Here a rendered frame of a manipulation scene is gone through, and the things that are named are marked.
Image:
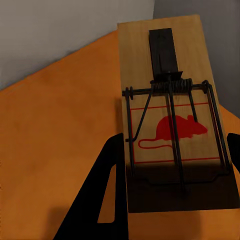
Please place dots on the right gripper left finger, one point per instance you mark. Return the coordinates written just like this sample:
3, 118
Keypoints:
81, 220

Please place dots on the cabinet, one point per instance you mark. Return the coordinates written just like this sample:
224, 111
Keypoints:
53, 126

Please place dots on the mousetrap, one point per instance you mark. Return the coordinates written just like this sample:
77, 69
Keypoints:
176, 151

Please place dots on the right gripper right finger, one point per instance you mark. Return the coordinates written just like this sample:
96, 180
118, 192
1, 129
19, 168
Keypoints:
233, 141

